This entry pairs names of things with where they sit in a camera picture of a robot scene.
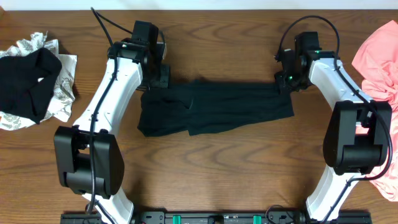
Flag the black shirt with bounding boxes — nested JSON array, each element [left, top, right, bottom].
[[137, 81, 294, 137]]

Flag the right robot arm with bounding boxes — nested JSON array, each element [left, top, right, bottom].
[[275, 47, 392, 223]]

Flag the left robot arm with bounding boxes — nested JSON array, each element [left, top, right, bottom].
[[54, 39, 170, 223]]

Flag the pink garment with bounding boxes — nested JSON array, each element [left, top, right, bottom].
[[351, 20, 397, 202]]

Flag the white leaf-patterned cloth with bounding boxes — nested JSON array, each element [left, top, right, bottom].
[[1, 32, 77, 131]]

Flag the black folded garment on left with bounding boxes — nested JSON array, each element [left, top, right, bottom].
[[1, 48, 62, 124]]

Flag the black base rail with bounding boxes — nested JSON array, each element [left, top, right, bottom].
[[60, 209, 373, 224]]

